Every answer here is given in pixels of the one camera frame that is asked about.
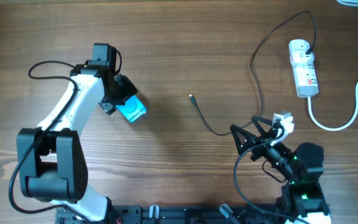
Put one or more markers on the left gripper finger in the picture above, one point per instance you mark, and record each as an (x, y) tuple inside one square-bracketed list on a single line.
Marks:
[(126, 88), (108, 107)]

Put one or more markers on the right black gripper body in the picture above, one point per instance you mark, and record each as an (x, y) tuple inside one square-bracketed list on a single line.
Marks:
[(262, 144)]

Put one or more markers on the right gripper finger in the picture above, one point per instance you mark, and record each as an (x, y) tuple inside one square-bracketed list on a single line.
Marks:
[(257, 120), (242, 138)]

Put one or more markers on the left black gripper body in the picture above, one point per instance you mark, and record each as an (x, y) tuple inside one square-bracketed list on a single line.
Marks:
[(117, 100)]

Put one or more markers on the teal Galaxy smartphone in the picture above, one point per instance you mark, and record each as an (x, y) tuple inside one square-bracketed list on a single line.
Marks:
[(133, 109)]

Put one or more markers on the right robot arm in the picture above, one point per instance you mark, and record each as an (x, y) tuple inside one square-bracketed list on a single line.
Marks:
[(302, 199)]

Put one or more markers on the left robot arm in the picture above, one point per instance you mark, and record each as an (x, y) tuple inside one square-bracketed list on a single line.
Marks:
[(51, 171)]

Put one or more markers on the white power strip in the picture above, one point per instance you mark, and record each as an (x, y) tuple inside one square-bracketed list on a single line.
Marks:
[(305, 76)]

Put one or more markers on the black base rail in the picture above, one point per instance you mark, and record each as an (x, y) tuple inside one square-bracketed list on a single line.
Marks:
[(135, 214)]

